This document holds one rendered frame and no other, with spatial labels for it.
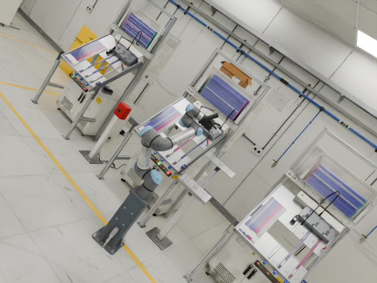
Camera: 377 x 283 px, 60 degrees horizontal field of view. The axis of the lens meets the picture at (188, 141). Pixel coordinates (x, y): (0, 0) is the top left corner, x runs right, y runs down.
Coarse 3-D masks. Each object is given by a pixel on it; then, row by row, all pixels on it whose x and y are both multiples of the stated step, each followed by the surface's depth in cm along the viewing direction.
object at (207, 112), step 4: (192, 104) 363; (196, 104) 361; (200, 104) 362; (204, 108) 359; (204, 112) 356; (208, 112) 356; (216, 120) 351; (220, 120) 351; (220, 124) 348; (224, 124) 349; (224, 128) 346; (228, 128) 348; (224, 132) 348
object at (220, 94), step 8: (216, 80) 356; (208, 88) 360; (216, 88) 356; (224, 88) 352; (232, 88) 351; (208, 96) 360; (216, 96) 355; (224, 96) 351; (232, 96) 347; (240, 96) 344; (216, 104) 355; (224, 104) 351; (232, 104) 347; (240, 104) 343; (224, 112) 350; (240, 112) 352; (232, 120) 348
